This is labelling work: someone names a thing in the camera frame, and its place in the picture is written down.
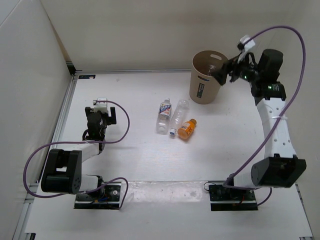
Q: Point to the beige waste bin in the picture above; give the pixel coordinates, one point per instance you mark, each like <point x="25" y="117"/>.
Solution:
<point x="203" y="89"/>

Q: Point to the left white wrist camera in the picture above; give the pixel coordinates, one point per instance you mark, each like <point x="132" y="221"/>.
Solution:
<point x="100" y="105"/>

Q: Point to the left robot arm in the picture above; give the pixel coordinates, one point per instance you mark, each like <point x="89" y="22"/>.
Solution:
<point x="63" y="170"/>

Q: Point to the white labelled clear bottle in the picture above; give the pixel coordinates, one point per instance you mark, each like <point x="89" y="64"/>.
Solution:
<point x="164" y="117"/>

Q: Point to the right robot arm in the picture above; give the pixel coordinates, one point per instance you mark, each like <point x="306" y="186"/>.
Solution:
<point x="275" y="163"/>

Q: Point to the left aluminium frame rail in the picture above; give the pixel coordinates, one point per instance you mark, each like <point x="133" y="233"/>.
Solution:
<point x="20" y="231"/>

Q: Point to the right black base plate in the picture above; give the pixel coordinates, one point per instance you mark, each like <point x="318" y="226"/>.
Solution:
<point x="228" y="199"/>

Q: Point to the blue labelled plastic bottle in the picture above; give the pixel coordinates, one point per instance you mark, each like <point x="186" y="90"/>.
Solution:
<point x="211" y="68"/>

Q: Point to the clear unlabelled plastic bottle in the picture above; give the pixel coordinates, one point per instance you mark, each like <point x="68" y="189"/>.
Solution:
<point x="178" y="117"/>

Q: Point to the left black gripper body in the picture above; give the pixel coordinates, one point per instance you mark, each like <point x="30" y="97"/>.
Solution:
<point x="105" y="119"/>

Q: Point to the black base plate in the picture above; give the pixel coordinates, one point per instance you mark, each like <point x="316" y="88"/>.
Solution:
<point x="107" y="199"/>
<point x="228" y="199"/>

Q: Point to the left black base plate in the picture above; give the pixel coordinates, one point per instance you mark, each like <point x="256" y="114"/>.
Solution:
<point x="107" y="199"/>

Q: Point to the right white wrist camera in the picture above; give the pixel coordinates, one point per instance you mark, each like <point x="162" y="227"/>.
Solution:
<point x="244" y="46"/>

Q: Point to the orange plastic bottle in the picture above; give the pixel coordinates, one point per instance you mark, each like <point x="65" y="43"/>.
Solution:
<point x="186" y="129"/>

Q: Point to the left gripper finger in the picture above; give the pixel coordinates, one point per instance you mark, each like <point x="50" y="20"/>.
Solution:
<point x="112" y="119"/>
<point x="87" y="110"/>

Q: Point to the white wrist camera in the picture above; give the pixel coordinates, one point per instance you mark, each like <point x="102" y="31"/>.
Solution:
<point x="100" y="105"/>
<point x="244" y="46"/>

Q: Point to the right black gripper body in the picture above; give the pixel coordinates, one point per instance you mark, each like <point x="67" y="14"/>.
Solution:
<point x="247" y="71"/>

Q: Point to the back aluminium frame rail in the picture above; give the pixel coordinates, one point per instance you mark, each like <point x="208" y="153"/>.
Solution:
<point x="131" y="71"/>

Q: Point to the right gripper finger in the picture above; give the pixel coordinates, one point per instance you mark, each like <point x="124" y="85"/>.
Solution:
<point x="220" y="75"/>
<point x="230" y="64"/>

